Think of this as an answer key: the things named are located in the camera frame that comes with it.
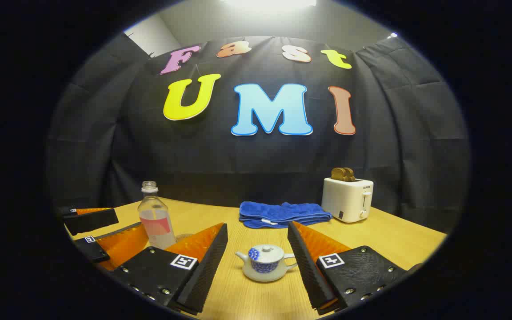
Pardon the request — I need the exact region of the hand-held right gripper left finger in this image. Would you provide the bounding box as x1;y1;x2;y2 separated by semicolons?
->
105;222;229;316

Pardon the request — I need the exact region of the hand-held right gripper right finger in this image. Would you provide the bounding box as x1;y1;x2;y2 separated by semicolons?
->
287;221;411;316

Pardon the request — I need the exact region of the white blue patterned teacup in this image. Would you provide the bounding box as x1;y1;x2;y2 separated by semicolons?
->
235;244;299;283

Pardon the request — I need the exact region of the white teacup lid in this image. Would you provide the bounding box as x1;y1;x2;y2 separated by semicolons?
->
247;244;286;264

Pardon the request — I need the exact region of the clear water bottle pink label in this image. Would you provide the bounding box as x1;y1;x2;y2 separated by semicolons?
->
137;181;177;249

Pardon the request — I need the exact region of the folded blue towel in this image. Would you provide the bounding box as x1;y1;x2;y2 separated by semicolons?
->
239;201;333;229

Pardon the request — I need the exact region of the white toaster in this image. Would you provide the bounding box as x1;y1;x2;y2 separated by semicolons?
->
321;177;374;224

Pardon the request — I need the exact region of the bright ceiling light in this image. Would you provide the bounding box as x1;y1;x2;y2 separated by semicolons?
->
220;0;319;10

